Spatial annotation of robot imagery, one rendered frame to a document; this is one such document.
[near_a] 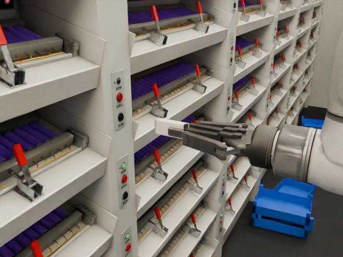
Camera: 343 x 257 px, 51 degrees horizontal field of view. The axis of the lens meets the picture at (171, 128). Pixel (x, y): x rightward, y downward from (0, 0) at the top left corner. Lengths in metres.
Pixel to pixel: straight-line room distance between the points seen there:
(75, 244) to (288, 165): 0.47
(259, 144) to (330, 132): 0.11
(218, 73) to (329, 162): 0.82
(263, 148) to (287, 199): 1.64
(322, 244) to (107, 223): 1.48
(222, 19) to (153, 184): 0.63
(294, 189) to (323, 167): 1.96
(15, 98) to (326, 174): 0.47
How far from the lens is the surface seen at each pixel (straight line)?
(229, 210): 1.88
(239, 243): 2.00
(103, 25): 0.69
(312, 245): 2.09
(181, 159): 1.14
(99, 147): 0.75
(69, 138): 0.75
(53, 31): 0.75
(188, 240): 1.41
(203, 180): 1.40
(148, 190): 0.98
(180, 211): 1.23
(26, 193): 0.64
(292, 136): 0.60
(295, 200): 2.23
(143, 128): 0.88
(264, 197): 2.24
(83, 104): 0.74
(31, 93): 0.58
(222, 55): 1.32
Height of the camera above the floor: 1.26
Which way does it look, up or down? 22 degrees down
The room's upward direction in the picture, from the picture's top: straight up
